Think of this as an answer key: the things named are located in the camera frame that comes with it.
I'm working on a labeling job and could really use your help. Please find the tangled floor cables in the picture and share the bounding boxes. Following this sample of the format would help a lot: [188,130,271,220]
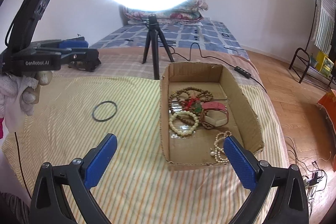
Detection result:
[284,135,333,214]

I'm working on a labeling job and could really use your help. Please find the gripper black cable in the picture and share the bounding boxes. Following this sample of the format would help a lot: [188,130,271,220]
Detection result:
[12,131,32,201]

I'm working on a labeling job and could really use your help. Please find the cardboard tray box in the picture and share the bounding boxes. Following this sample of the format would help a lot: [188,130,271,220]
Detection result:
[160,62,265,170]

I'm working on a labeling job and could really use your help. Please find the floral folded quilt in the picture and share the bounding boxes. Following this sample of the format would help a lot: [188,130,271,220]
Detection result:
[123,0,209,24]

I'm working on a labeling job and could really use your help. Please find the small green pot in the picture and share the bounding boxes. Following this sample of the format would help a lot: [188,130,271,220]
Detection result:
[309,55,318,68]

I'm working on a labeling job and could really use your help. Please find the pink sleeve left forearm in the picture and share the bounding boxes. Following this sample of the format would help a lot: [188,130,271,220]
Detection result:
[0,118,4,139]

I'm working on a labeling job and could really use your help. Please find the black clothes rack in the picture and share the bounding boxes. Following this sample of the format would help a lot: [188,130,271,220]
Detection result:
[289,0,335,90]

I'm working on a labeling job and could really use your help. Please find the plaid brown blanket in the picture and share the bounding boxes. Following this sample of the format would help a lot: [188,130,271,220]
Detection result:
[53,44,262,85]

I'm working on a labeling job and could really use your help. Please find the brown wooden bead necklace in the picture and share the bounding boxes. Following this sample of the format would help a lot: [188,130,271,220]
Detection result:
[167,86,215,125]

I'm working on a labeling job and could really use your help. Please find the cream bead bracelet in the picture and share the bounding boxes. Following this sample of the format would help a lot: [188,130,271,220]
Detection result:
[168,110,201,138]

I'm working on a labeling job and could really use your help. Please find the striped hanging towel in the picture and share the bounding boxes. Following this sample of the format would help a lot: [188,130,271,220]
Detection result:
[311,0,335,55]

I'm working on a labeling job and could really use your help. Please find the red strap wristwatch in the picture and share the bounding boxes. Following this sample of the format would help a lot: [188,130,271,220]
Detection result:
[200,102,229,129]

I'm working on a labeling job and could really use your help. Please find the black bangle ring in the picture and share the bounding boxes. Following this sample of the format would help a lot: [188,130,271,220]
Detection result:
[92,100,118,123]

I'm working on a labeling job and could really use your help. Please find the orange covered low table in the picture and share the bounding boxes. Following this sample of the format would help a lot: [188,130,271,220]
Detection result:
[317,89,336,134]

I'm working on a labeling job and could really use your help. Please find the left hand white glove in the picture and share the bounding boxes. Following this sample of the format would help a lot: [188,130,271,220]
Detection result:
[1,71,52,132]

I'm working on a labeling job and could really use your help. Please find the white pearl necklace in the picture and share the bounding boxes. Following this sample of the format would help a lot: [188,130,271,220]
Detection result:
[209,130,233,164]

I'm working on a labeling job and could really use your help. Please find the red green charm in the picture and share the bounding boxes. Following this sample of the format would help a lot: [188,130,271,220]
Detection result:
[181,97,202,115]

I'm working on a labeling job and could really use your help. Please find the yellow striped cloth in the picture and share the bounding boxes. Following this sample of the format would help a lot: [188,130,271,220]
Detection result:
[1,75,289,224]

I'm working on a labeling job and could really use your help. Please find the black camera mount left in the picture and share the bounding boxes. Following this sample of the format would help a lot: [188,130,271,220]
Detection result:
[5,0,50,53]

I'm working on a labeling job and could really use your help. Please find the yellow box on rack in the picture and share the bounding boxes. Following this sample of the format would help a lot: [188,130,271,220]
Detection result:
[315,51,334,77]

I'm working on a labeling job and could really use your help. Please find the black power cable with remote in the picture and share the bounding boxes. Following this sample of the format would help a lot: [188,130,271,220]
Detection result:
[167,42,268,93]

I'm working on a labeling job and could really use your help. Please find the blue patterned bedsheet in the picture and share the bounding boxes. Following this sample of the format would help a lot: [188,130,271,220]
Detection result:
[91,20,249,59]

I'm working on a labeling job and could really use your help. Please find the black tripod stand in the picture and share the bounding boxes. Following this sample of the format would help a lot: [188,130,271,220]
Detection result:
[142,14,174,80]

